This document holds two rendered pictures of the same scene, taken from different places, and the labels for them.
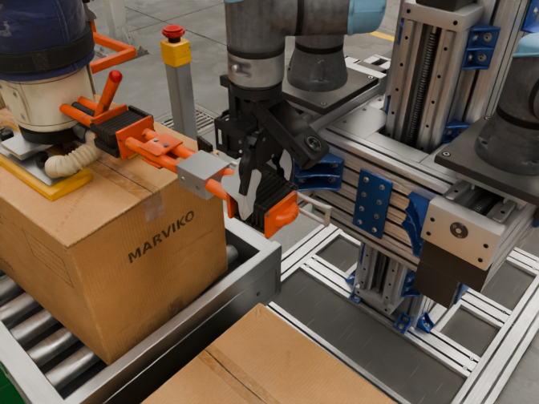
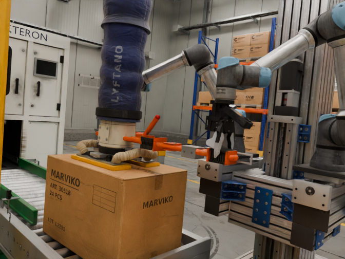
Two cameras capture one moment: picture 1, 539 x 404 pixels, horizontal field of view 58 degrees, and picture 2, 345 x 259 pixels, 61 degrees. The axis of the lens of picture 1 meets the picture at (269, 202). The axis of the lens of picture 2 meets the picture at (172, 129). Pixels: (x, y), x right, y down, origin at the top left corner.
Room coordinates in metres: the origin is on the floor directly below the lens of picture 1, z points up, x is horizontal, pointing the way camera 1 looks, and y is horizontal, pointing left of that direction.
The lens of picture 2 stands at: (-0.48, 0.18, 1.21)
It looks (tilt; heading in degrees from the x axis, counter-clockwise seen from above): 3 degrees down; 1
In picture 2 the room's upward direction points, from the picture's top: 5 degrees clockwise
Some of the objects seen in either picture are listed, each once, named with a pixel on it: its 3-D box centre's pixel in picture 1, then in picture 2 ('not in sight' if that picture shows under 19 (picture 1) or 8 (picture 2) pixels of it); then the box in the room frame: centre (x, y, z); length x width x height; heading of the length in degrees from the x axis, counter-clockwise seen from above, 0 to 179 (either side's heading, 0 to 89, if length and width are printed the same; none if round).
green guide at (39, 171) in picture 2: not in sight; (58, 177); (1.96, 1.15, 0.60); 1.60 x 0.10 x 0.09; 47
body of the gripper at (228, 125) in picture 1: (253, 118); (221, 116); (0.61, 0.02, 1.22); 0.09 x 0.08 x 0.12; 51
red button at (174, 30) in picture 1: (173, 34); not in sight; (1.49, 0.30, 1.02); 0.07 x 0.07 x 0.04
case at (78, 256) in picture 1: (87, 208); (112, 201); (0.97, 0.47, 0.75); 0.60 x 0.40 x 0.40; 51
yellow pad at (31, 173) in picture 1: (26, 152); (99, 158); (0.89, 0.54, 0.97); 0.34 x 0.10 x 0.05; 51
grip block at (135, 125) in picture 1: (123, 131); (153, 143); (0.81, 0.28, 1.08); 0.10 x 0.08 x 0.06; 141
